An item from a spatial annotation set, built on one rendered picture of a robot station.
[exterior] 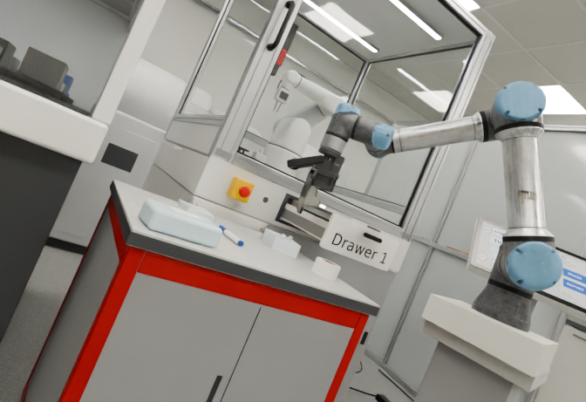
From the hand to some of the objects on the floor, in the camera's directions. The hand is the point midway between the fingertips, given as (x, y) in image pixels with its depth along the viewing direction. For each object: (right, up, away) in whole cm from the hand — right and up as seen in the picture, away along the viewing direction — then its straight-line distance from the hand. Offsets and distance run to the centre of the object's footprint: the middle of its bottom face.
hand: (298, 207), depth 124 cm
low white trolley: (-48, -76, -17) cm, 92 cm away
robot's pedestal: (+24, -107, -14) cm, 111 cm away
